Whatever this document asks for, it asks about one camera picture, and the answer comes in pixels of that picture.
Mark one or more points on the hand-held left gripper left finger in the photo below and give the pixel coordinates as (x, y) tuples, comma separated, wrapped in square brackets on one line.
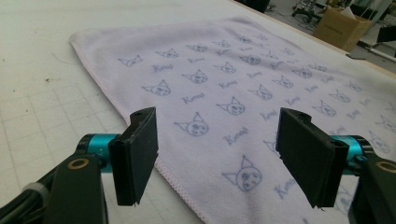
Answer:
[(134, 155)]

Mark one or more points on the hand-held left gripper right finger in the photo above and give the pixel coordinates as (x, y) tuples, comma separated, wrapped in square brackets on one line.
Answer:
[(305, 155)]

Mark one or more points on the lilac cat print towel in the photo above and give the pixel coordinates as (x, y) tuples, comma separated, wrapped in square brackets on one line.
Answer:
[(218, 77)]

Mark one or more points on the cardboard box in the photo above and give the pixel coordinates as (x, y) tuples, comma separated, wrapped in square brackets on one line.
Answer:
[(339, 31)]

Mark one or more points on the black wheeled base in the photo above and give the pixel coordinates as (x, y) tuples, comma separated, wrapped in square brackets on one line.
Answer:
[(306, 11)]

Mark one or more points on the white grid mat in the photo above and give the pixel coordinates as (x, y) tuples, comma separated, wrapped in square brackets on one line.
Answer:
[(31, 46)]

